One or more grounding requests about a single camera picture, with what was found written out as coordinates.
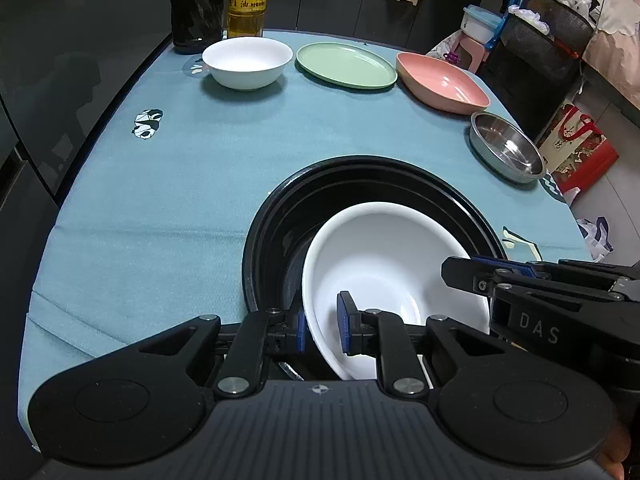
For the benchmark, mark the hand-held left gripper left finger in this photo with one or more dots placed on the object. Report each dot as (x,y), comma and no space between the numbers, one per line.
(301,331)

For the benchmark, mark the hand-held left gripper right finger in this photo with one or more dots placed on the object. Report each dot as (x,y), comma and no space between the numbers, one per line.
(343,322)

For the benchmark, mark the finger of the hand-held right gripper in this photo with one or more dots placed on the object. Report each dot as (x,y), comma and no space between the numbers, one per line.
(505,266)
(600,271)

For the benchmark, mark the large white bowl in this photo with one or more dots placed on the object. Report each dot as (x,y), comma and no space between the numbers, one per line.
(390,260)

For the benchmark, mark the black pan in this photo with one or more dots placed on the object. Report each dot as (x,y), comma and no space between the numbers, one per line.
(280,230)

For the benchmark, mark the stainless steel bowl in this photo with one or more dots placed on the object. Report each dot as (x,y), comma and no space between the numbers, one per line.
(505,147)

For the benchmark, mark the pink bowl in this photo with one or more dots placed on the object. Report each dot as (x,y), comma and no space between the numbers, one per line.
(445,85)

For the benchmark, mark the green plate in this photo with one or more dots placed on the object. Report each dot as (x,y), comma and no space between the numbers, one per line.
(345,65)

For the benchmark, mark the small white bowl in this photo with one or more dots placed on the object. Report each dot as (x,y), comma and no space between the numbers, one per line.
(245,67)

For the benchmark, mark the person's left hand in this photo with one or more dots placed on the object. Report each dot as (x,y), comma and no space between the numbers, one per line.
(616,455)

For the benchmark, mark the white and blue plastic bag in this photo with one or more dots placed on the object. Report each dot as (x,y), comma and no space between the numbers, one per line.
(595,237)

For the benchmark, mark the red paper gift bag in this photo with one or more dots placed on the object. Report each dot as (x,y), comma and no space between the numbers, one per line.
(580,155)

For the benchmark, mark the blue printed tablecloth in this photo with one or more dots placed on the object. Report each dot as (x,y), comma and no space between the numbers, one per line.
(175,200)

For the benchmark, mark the black mesh cart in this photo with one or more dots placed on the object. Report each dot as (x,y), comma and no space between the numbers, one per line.
(540,55)

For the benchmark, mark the pink plastic stool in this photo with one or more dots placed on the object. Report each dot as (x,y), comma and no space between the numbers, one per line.
(470,52)

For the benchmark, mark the clear bag with oil bottles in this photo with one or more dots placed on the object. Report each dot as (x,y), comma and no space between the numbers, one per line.
(442,50)

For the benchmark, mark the patterned beige cloth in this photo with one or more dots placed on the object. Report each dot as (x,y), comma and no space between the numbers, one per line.
(617,35)

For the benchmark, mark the white container with blue lid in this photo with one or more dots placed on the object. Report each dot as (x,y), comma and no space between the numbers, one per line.
(479,22)

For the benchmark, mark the blue plastic hanger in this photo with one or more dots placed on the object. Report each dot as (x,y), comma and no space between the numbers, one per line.
(510,15)

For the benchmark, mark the dark glass jar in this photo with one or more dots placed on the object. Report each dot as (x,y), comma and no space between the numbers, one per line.
(196,10)

